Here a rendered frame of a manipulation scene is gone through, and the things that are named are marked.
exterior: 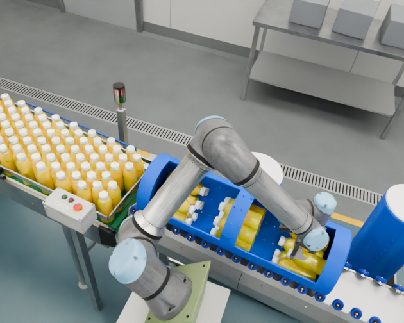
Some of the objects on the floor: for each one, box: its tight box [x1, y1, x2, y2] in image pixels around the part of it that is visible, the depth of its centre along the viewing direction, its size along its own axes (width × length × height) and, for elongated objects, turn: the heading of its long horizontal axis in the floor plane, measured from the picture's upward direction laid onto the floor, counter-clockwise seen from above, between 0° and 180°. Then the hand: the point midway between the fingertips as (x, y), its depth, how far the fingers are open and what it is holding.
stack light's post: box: [116, 108, 128, 144], centre depth 244 cm, size 4×4×110 cm
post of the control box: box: [69, 227, 103, 312], centre depth 201 cm, size 4×4×100 cm
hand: (292, 251), depth 149 cm, fingers open, 5 cm apart
